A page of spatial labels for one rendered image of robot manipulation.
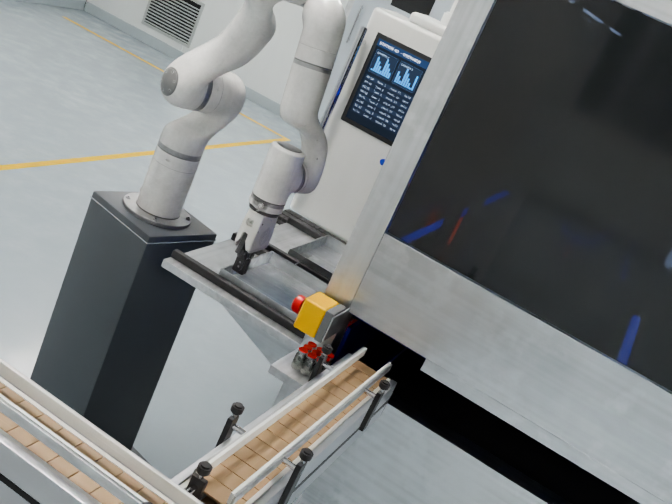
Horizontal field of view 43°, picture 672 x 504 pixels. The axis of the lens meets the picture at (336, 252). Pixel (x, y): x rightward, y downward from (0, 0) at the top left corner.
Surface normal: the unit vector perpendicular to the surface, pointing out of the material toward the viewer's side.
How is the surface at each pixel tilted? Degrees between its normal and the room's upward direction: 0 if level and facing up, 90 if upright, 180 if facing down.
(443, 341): 90
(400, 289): 90
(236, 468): 0
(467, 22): 90
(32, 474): 90
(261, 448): 0
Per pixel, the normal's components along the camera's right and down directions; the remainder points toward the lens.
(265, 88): -0.40, 0.16
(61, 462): 0.39, -0.86
